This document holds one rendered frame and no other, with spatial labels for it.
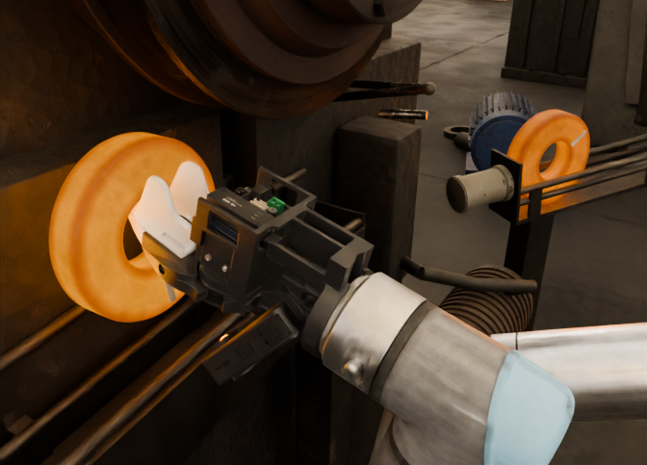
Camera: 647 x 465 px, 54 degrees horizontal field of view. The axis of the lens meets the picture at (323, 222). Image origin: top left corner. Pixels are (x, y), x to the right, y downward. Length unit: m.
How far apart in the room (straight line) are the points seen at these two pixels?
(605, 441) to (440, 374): 1.26
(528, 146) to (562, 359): 0.55
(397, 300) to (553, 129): 0.70
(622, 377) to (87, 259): 0.41
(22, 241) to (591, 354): 0.46
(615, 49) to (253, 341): 3.00
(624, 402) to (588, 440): 1.08
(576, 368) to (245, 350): 0.25
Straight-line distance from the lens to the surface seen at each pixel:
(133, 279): 0.54
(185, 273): 0.47
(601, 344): 0.55
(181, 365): 0.60
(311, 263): 0.44
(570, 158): 1.13
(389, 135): 0.85
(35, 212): 0.56
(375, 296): 0.41
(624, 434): 1.68
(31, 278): 0.58
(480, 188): 1.02
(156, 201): 0.49
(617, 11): 3.34
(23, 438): 0.60
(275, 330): 0.46
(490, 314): 0.99
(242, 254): 0.43
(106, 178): 0.50
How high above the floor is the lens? 1.06
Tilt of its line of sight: 26 degrees down
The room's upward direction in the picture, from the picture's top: 1 degrees clockwise
